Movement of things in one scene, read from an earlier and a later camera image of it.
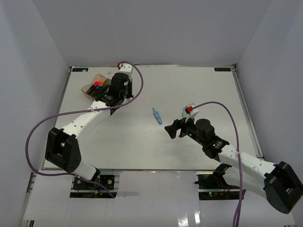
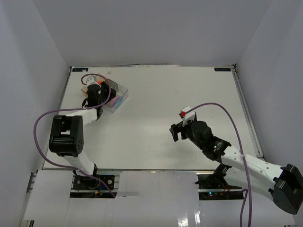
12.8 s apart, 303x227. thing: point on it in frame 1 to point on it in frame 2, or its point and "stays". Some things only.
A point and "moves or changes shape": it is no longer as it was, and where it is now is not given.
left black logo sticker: x=79 y=69 stays
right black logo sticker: x=222 y=69 stays
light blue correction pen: x=157 y=116 moves or changes shape
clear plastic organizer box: x=99 y=77 stays
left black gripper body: x=128 y=93 to x=104 y=94
